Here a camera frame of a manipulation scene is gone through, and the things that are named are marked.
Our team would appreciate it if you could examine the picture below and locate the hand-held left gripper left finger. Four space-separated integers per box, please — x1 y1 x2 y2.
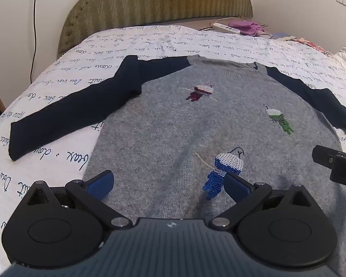
22 170 134 232

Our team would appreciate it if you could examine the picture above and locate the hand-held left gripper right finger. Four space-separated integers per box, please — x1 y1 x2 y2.
209 172 315 232

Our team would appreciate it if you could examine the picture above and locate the olive green padded headboard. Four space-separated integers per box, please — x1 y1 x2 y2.
57 0 254 56

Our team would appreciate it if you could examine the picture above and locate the black wall cable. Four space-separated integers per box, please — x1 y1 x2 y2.
29 0 40 83

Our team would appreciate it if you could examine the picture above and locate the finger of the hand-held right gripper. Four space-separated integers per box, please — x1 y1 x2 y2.
312 145 344 168

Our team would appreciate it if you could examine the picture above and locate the white power strip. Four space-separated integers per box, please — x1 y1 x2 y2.
212 21 243 35

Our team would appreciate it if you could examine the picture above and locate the floral printed cloth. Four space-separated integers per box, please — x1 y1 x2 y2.
277 32 335 57

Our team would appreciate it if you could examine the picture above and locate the grey sweater with navy sleeves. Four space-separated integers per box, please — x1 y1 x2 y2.
7 54 346 223

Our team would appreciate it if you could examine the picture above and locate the white script printed blanket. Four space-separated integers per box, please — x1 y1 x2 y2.
0 24 346 277

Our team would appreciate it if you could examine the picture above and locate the purple cloth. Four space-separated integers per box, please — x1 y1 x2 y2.
228 20 273 38

